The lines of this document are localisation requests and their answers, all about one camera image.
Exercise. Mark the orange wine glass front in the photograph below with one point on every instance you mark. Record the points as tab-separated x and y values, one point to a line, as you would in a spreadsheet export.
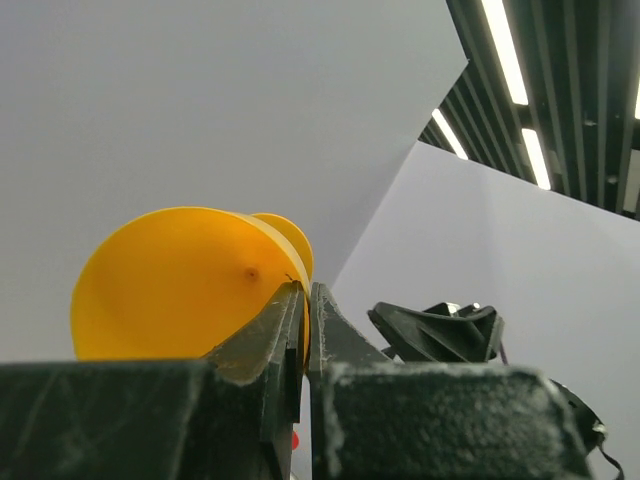
177	282

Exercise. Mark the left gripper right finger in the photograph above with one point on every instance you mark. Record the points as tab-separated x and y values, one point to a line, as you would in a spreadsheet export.
373	417

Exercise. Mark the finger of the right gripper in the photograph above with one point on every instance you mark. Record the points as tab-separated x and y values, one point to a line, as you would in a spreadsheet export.
443	333

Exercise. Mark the ceiling light strip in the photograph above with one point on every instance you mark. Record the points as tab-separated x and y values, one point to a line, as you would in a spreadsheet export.
536	158
499	27
449	134

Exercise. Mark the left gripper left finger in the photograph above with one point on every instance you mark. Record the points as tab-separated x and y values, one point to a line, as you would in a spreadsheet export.
227	415

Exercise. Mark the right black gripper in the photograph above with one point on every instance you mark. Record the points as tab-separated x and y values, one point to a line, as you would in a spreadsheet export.
591	428

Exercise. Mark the ceiling light strip middle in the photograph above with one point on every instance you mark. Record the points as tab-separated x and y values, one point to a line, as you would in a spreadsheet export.
536	158

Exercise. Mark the ceiling light strip near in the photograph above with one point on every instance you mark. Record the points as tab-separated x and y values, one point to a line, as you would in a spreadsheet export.
499	27

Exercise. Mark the ceiling light strip far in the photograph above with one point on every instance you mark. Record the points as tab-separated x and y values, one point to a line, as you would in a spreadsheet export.
449	134

